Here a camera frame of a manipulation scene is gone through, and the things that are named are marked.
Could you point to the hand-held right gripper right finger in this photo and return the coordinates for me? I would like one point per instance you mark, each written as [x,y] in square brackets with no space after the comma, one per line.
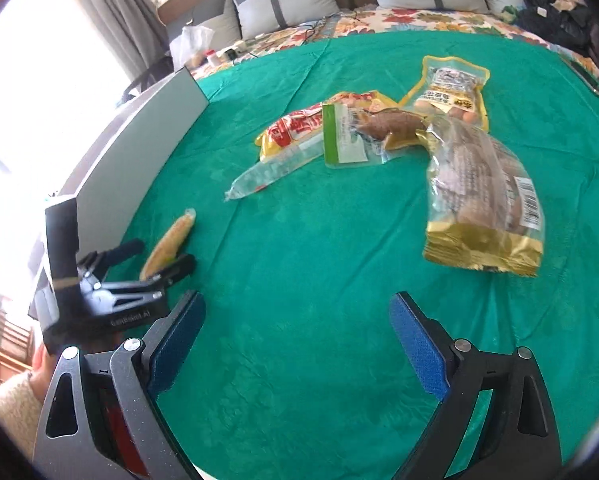
[419,347]

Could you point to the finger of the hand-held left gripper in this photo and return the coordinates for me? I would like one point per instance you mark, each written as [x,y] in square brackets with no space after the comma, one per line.
[119,251]
[177,267]

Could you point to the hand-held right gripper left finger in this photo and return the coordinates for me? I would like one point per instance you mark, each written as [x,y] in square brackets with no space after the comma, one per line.
[177,345]

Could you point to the vacuum-packed corn cob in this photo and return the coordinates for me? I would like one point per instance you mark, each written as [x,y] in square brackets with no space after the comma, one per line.
[167,245]

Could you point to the white cardboard box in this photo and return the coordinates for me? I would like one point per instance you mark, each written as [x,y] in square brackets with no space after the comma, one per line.
[144,130]

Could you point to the red yellow snack packet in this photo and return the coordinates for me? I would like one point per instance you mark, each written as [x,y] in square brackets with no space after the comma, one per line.
[299,127]

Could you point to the yellow-bordered peanut packet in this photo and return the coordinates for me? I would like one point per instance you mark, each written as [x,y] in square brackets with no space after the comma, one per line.
[449,92]

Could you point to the person's left forearm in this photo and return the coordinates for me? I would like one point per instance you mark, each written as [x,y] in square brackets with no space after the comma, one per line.
[12,405]

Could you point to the wooden slatted chair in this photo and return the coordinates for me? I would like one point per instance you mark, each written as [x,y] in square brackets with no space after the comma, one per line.
[9,332]

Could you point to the clear plastic packet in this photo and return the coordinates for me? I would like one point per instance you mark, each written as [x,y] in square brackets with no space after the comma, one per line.
[259,177]

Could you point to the green tablecloth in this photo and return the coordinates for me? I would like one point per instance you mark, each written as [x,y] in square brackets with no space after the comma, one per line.
[304,260]

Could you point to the gold clear bread bag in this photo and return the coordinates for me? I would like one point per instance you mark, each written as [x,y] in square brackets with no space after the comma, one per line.
[484,195]

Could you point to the dark wooden chair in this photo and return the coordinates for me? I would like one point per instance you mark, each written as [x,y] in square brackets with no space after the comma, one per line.
[147,75]

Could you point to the white bottle red cap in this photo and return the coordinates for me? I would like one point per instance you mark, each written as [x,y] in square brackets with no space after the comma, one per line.
[212,57]

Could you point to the green-label clear meat packet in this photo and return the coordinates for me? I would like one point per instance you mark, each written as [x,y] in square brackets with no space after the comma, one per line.
[349,135]

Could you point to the clear plastic bag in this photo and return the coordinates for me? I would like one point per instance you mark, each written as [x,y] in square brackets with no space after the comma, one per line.
[192,42]

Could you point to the white power strip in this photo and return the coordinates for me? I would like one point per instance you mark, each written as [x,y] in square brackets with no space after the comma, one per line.
[239,50]

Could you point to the grey curtain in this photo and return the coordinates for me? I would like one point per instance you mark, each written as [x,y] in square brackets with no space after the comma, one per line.
[114,5]

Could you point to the smartphone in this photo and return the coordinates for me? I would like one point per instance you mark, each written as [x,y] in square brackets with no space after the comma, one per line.
[587,77]

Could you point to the floral bedsheet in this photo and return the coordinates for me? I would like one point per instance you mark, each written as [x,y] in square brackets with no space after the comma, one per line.
[409,20]

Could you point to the black jacket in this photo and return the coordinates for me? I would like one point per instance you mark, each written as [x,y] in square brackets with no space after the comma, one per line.
[559,22]

